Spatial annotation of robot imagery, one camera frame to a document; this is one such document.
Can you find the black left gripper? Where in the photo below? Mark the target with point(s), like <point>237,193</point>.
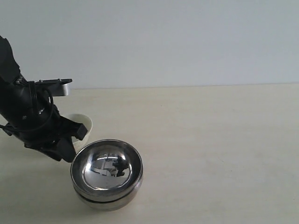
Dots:
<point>33,118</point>

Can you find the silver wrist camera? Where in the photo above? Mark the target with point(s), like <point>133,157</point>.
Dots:
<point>57,87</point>

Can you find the small ribbed steel bowl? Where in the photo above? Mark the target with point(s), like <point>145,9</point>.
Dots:
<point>114,204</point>

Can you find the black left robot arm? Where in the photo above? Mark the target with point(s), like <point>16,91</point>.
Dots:
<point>9,72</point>

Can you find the large steel bowl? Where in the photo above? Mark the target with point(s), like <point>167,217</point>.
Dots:
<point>106,170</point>

